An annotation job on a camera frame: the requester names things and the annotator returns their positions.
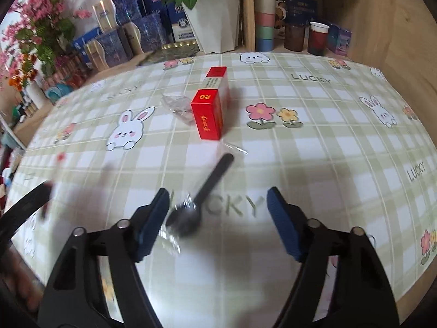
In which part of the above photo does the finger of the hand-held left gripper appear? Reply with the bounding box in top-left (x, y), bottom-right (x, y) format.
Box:
top-left (0, 181), bottom-right (53, 236)

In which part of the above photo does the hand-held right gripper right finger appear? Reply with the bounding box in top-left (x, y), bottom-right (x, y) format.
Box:
top-left (266, 186), bottom-right (400, 328)

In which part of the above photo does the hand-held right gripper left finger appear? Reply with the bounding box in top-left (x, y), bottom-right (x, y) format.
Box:
top-left (37, 187), bottom-right (171, 328)

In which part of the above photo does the black plastic spoon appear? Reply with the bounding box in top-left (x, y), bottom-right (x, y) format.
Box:
top-left (160, 141), bottom-right (248, 255)

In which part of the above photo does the checked bunny tablecloth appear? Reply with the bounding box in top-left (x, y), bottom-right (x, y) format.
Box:
top-left (5, 51), bottom-right (437, 328)

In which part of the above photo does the orange flowers white vase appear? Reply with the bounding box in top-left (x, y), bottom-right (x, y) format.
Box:
top-left (8, 70), bottom-right (46, 109)

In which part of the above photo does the clear plastic wrapper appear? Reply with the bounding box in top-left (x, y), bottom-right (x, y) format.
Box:
top-left (160, 93), bottom-right (192, 126)

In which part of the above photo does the red cigarette box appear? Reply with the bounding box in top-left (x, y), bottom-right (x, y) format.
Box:
top-left (190, 66), bottom-right (230, 141)

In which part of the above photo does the teal patterned pouch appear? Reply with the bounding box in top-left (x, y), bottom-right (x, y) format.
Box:
top-left (46, 84), bottom-right (74, 105)

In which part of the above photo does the wooden fence planter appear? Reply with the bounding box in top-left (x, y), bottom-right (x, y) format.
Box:
top-left (44, 53), bottom-right (93, 87)

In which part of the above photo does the gold tray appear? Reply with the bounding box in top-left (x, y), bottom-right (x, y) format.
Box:
top-left (137, 42), bottom-right (200, 66)

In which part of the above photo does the gold blue gift box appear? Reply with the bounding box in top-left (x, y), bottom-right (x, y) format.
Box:
top-left (84, 29), bottom-right (134, 71)
top-left (92, 0), bottom-right (142, 31)

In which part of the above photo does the large blue white box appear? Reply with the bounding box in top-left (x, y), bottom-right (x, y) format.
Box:
top-left (72, 25), bottom-right (113, 52)

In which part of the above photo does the red white paper cup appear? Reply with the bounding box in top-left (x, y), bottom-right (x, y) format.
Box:
top-left (309, 21), bottom-right (330, 56)

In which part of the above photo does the brown cup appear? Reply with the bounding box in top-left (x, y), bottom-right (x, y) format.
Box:
top-left (284, 23), bottom-right (305, 51)

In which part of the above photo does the dark blue gold box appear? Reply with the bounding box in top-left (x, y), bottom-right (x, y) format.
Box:
top-left (123, 13), bottom-right (168, 54)

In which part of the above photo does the small purple blue box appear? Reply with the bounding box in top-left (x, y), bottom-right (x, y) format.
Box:
top-left (327, 25), bottom-right (352, 55)

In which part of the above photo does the blue box white label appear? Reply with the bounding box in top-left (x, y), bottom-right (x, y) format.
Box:
top-left (167, 3), bottom-right (197, 42)

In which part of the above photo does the pink blossom plant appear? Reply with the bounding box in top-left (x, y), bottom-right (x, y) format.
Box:
top-left (0, 0), bottom-right (93, 76)

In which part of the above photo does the stack of pastel paper cups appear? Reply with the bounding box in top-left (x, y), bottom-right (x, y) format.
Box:
top-left (254, 0), bottom-right (276, 52)

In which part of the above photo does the red rose plant white pot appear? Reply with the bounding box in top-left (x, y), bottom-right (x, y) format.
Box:
top-left (141, 0), bottom-right (241, 54)

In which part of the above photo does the plain dark blue box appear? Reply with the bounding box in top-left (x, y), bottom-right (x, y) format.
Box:
top-left (141, 0), bottom-right (168, 16)

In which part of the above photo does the blue printed box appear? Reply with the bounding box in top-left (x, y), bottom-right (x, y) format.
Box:
top-left (275, 0), bottom-right (318, 38)

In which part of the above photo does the wooden shelf unit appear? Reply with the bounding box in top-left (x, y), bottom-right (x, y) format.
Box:
top-left (241, 0), bottom-right (437, 87)

